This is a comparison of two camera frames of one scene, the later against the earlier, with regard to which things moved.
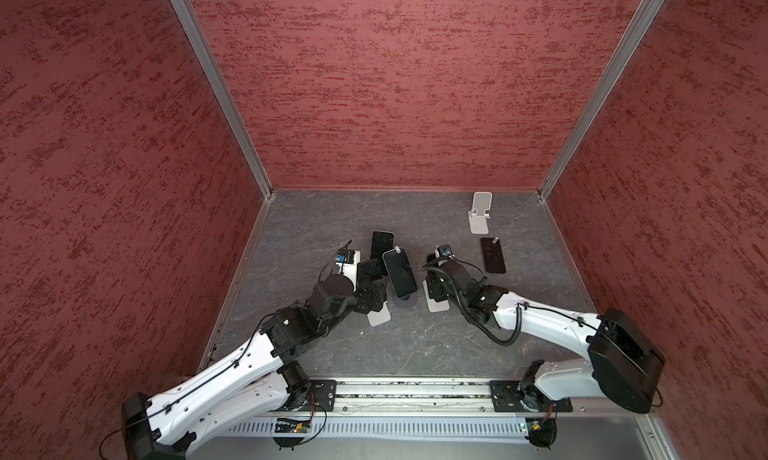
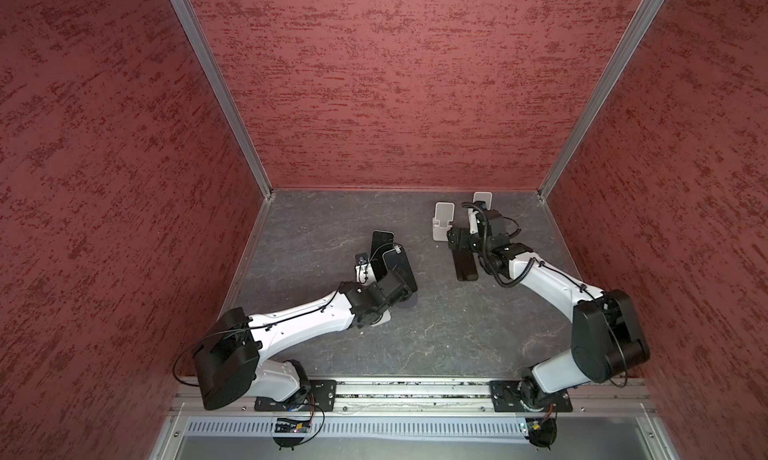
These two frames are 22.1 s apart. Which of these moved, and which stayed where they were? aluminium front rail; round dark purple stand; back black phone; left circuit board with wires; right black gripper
Moved: right black gripper
Stayed: aluminium front rail; round dark purple stand; left circuit board with wires; back black phone
